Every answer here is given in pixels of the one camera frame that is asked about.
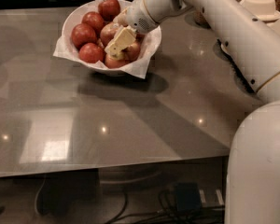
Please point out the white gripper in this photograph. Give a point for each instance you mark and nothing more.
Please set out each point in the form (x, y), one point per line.
(137, 16)

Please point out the black mat under plates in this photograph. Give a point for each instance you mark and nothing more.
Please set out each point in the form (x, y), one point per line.
(240, 81)

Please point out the red apple top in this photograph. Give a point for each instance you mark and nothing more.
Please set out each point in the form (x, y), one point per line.
(109, 9)

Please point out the blue power box under table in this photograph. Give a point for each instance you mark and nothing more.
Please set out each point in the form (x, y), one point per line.
(187, 197)

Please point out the glass jar with grains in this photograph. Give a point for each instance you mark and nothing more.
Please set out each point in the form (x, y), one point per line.
(200, 20)

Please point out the large red-yellow apple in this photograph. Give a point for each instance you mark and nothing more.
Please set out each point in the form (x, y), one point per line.
(108, 32)

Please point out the red apple upper left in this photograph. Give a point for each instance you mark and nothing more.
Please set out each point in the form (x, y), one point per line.
(95, 20)

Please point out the white paper bowl liner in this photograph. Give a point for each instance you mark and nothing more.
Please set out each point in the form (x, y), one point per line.
(139, 66)

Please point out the white bowl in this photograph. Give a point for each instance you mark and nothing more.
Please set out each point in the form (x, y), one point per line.
(70, 22)

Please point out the pale red apple right front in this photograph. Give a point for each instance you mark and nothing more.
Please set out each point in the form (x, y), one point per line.
(132, 52)

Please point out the yellow-red apple front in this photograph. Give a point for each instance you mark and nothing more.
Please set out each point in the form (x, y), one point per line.
(113, 63)

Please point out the red apple front left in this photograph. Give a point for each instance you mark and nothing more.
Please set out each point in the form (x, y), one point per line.
(91, 53)

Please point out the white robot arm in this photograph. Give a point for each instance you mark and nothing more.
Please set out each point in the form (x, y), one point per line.
(253, 177)

